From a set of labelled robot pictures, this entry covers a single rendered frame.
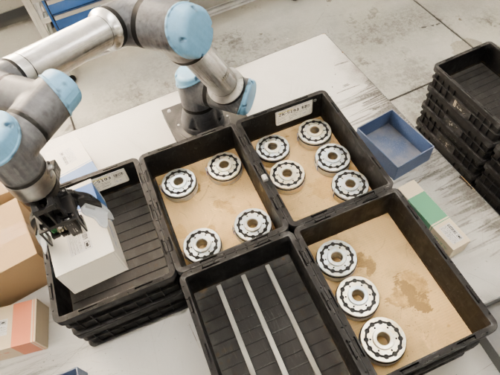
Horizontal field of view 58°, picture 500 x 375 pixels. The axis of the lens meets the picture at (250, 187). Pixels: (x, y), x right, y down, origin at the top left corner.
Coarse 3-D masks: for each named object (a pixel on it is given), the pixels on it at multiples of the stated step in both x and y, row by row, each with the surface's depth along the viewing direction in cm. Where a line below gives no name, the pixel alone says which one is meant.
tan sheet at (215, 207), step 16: (208, 160) 138; (240, 160) 137; (160, 176) 136; (208, 176) 135; (208, 192) 132; (224, 192) 131; (240, 192) 131; (256, 192) 130; (176, 208) 129; (192, 208) 129; (208, 208) 128; (224, 208) 128; (240, 208) 127; (176, 224) 126; (192, 224) 126; (208, 224) 125; (224, 224) 125; (272, 224) 124; (224, 240) 122
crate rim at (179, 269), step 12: (204, 132) 131; (216, 132) 132; (180, 144) 130; (240, 144) 128; (144, 156) 128; (252, 156) 125; (144, 168) 126; (156, 204) 120; (276, 204) 116; (288, 228) 112; (168, 240) 112; (252, 240) 111; (228, 252) 109; (180, 264) 109; (192, 264) 108
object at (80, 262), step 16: (96, 192) 98; (96, 224) 92; (112, 224) 102; (64, 240) 91; (80, 240) 90; (96, 240) 90; (112, 240) 91; (64, 256) 89; (80, 256) 88; (96, 256) 88; (112, 256) 89; (64, 272) 87; (80, 272) 89; (96, 272) 91; (112, 272) 94; (80, 288) 93
